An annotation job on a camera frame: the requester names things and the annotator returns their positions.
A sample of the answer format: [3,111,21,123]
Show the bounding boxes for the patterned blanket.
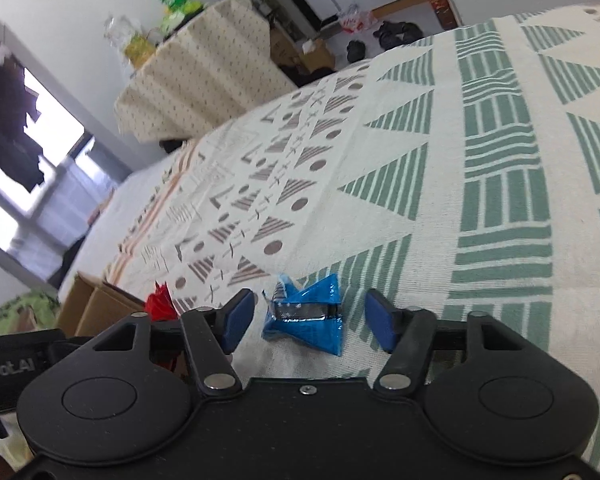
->
[102,2,600,466]

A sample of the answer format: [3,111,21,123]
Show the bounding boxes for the dark hanging clothes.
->
[0,55,49,194]

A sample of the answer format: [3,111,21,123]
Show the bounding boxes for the window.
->
[0,55,117,283]

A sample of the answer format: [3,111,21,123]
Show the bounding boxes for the black shoes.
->
[372,20,427,51]

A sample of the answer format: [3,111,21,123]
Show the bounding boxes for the red snack packet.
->
[145,282,187,377]

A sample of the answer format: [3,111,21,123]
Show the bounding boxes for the table with dotted tablecloth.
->
[114,0,299,144]

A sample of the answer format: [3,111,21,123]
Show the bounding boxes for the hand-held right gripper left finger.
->
[92,288,255,395]

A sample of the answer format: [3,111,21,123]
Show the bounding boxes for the clear bottle yellow liquid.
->
[104,15,157,67]

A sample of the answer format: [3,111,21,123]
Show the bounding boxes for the cardboard box on floor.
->
[270,30,337,74]

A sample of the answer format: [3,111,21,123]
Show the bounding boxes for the red brown bottle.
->
[422,0,459,29]

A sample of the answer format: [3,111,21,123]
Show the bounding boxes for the green crumpled packet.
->
[0,292,62,339]

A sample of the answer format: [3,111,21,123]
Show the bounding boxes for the green soda bottle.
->
[152,0,204,32]

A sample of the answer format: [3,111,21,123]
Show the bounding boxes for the red white plastic bag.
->
[337,5,379,34]

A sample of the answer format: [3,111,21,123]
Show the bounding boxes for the blue snack packet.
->
[261,274,345,357]

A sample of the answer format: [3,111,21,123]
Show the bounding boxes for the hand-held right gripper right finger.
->
[364,289,546,393]

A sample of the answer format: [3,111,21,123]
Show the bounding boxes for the brown cardboard box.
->
[55,271,152,339]

